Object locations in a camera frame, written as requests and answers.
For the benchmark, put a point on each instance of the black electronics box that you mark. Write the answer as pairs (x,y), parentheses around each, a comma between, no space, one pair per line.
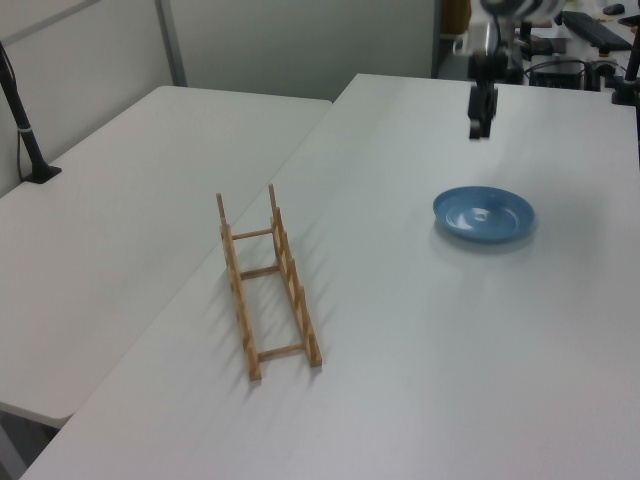
(557,75)

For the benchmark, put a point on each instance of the black clamped camera pole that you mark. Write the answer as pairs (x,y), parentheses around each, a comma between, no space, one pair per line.
(22,135)

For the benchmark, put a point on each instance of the black keyboard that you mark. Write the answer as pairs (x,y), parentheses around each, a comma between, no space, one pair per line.
(595,30)

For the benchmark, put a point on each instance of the black camera stand with clamp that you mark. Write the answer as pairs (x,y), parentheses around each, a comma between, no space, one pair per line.
(627,85)

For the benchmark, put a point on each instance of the wooden plate rack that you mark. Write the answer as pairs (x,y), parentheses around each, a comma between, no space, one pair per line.
(295,305)

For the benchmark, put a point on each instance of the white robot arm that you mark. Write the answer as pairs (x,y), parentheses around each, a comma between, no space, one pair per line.
(492,25)

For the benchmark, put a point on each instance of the black computer mouse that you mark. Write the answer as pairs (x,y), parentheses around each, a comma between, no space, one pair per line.
(614,8)

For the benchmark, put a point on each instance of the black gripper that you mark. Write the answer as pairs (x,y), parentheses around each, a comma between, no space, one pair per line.
(487,67)

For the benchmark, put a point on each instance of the blue round plate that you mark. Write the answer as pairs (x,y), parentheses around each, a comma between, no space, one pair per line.
(482,215)

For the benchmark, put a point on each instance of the black monitor stand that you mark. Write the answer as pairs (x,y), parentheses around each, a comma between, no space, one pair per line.
(537,47)

